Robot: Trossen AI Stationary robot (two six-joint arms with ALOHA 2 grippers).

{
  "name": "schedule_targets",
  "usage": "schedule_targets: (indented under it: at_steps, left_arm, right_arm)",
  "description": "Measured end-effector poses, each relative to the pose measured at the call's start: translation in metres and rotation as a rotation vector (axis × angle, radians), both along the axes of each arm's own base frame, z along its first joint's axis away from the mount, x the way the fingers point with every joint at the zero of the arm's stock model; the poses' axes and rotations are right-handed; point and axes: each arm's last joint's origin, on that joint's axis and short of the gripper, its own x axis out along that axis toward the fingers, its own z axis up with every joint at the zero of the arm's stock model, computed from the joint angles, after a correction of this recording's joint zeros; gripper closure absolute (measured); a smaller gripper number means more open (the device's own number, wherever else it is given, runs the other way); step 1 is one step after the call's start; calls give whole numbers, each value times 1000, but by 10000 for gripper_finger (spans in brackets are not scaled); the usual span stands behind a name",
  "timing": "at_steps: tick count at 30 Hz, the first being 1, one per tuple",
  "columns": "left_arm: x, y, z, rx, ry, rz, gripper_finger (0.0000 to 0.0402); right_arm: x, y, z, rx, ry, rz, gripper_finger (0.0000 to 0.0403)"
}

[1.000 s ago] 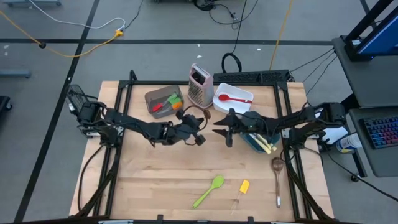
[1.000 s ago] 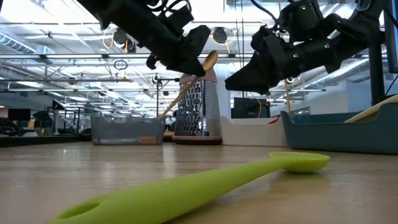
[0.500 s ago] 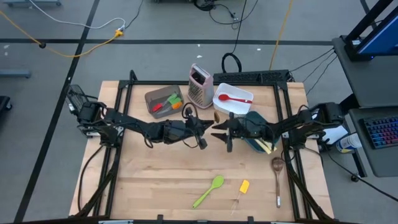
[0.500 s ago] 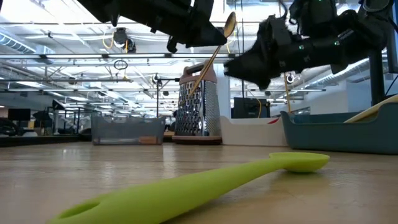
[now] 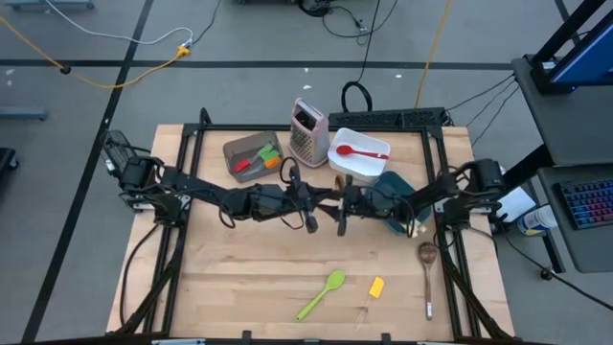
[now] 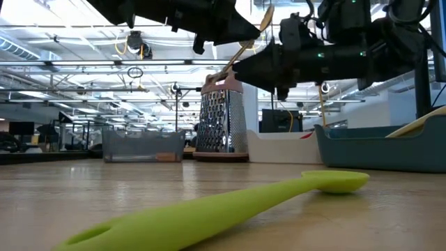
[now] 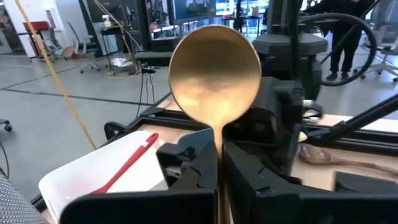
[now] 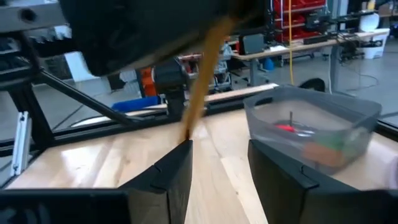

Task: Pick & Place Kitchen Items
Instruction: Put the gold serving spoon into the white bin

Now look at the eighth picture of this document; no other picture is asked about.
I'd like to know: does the orange silicone spatula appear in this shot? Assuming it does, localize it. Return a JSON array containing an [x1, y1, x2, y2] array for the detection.
[[302, 141, 348, 169]]

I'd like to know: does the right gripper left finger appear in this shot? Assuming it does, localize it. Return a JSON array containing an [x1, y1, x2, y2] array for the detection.
[[119, 139, 194, 224]]

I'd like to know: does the blue object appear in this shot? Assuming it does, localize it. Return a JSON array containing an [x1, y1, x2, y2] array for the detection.
[[111, 95, 162, 113]]

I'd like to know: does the orange object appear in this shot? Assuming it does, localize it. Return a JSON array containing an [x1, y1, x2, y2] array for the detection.
[[139, 67, 158, 97]]

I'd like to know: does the yellow cable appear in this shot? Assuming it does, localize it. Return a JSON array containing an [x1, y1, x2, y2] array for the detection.
[[286, 0, 295, 85]]

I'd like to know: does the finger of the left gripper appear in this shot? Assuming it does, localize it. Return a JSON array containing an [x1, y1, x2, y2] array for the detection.
[[58, 0, 268, 77]]

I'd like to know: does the wooden workbench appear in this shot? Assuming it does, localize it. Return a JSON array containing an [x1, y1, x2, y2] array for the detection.
[[231, 27, 391, 94]]

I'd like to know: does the red storage shelf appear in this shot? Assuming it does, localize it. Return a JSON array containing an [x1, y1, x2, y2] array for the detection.
[[272, 0, 327, 44]]

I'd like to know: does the black coiled cable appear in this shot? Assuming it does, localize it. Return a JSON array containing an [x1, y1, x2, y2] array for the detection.
[[298, 77, 326, 93]]

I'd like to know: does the small red utensil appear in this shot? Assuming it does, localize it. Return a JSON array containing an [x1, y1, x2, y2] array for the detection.
[[273, 110, 315, 138]]

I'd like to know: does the black table frame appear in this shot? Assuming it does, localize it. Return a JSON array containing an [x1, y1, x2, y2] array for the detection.
[[0, 57, 398, 187]]

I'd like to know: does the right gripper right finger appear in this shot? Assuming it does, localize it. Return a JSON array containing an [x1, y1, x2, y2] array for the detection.
[[247, 139, 357, 224]]

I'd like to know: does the grey translucent plastic bin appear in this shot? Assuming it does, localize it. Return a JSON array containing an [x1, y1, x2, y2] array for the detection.
[[243, 84, 382, 176]]

